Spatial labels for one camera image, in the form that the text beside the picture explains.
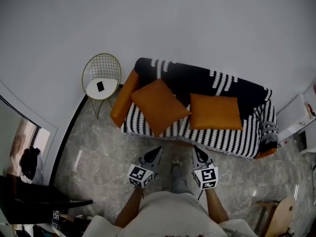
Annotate spare hand-held gripper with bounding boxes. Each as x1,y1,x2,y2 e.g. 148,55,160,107
50,210,61,230

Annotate person's left forearm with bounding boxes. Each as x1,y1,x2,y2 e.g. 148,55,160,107
115,188,145,228

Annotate white cabinet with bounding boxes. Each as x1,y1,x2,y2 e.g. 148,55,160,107
275,92,316,144

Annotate orange sofa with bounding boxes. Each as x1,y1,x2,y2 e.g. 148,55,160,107
110,57,278,160

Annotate person's blue jeans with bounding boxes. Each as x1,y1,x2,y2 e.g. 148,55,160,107
170,165,195,195

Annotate black hanging garment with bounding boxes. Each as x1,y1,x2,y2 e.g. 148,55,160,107
19,146,44,185

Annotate orange cushion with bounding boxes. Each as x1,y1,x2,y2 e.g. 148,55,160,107
189,93,244,131
130,78,193,137

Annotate black glass-top table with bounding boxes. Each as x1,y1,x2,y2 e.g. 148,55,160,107
0,175,93,226

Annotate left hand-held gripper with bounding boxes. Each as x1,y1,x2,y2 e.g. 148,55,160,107
127,146,163,189

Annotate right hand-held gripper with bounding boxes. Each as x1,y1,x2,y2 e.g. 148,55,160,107
192,146,219,190

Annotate person's white shirt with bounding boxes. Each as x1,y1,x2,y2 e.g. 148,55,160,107
83,191,259,237

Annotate person's right forearm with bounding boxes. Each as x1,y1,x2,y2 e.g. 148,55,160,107
205,188,230,224

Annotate wooden stool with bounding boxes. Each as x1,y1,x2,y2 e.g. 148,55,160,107
255,196,296,237

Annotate white round seat cushion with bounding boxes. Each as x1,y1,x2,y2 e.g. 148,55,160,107
85,78,119,100

